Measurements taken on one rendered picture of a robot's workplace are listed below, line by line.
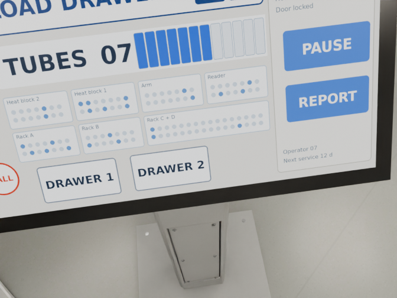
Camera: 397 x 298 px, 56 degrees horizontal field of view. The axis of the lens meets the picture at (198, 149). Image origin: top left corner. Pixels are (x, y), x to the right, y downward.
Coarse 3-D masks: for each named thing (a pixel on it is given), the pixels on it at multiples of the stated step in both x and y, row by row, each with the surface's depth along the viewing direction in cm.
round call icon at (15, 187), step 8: (8, 160) 44; (0, 168) 44; (8, 168) 44; (16, 168) 44; (0, 176) 44; (8, 176) 44; (16, 176) 44; (0, 184) 44; (8, 184) 45; (16, 184) 45; (0, 192) 45; (8, 192) 45; (16, 192) 45; (24, 192) 45
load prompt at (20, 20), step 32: (0, 0) 39; (32, 0) 39; (64, 0) 39; (96, 0) 39; (128, 0) 40; (160, 0) 40; (192, 0) 40; (224, 0) 40; (256, 0) 40; (0, 32) 40; (32, 32) 40
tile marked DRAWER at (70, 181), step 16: (96, 160) 44; (112, 160) 45; (48, 176) 45; (64, 176) 45; (80, 176) 45; (96, 176) 45; (112, 176) 45; (48, 192) 45; (64, 192) 45; (80, 192) 45; (96, 192) 46; (112, 192) 46
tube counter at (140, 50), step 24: (192, 24) 41; (216, 24) 41; (240, 24) 41; (264, 24) 41; (120, 48) 41; (144, 48) 41; (168, 48) 41; (192, 48) 41; (216, 48) 42; (240, 48) 42; (264, 48) 42; (120, 72) 42
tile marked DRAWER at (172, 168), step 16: (144, 160) 45; (160, 160) 45; (176, 160) 45; (192, 160) 45; (208, 160) 45; (144, 176) 45; (160, 176) 46; (176, 176) 46; (192, 176) 46; (208, 176) 46
